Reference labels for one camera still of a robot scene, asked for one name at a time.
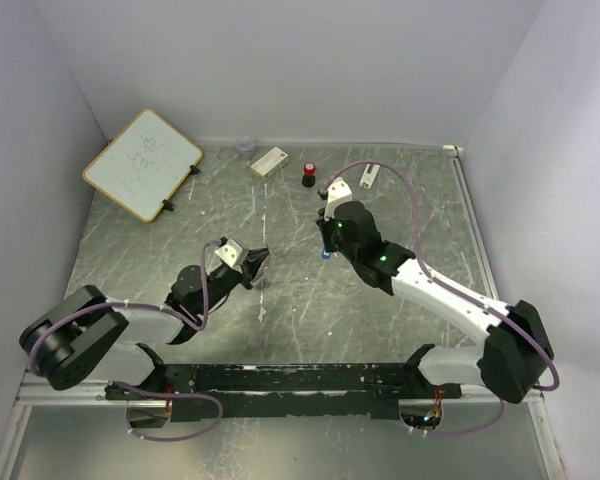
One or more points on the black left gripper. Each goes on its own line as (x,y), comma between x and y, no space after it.
(250,267)

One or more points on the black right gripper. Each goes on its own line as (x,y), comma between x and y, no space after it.
(324,227)

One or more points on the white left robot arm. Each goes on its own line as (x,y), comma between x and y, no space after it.
(92,336)

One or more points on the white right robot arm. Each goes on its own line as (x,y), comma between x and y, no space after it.
(511,348)

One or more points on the red black stamp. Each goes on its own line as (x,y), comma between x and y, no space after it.
(308,178)

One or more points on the white plastic clip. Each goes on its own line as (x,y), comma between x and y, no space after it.
(369,175)

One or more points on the white cardboard box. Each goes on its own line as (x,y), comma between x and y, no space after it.
(270,163)

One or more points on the clear plastic cup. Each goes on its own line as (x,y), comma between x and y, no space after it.
(245,147)

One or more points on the wood framed whiteboard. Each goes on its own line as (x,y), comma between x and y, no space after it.
(144,165)

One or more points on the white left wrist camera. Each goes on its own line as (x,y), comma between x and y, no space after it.
(232,254)

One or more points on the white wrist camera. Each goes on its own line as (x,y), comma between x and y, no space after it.
(337,193)
(232,254)

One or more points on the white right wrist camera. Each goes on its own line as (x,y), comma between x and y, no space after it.
(337,193)

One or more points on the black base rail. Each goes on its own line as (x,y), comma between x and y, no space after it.
(268,391)

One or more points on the white corner bracket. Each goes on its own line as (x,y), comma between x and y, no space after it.
(453,148)

